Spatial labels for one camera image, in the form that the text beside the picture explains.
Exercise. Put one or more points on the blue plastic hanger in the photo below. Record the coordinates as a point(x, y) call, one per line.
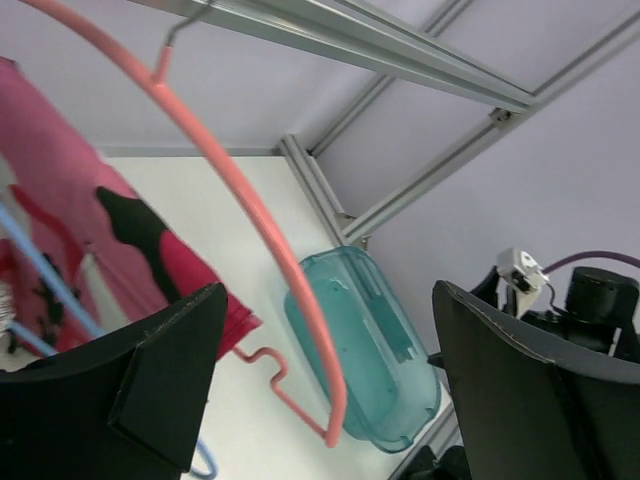
point(56, 284)

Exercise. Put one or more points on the teal plastic bin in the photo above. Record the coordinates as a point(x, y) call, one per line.
point(393, 391)

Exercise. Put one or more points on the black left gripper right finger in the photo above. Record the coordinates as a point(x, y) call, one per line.
point(531, 405)

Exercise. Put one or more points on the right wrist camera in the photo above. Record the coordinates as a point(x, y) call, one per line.
point(520, 270)

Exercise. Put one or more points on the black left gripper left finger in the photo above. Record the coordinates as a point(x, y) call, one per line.
point(128, 403)

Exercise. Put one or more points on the pink plastic hanger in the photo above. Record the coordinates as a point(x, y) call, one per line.
point(154, 84)

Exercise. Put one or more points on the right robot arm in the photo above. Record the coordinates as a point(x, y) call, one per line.
point(598, 314)

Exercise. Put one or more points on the aluminium hanging rail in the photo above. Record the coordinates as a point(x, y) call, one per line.
point(360, 34)

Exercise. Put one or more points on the pink camouflage trousers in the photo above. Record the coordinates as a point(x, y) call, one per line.
point(116, 255)

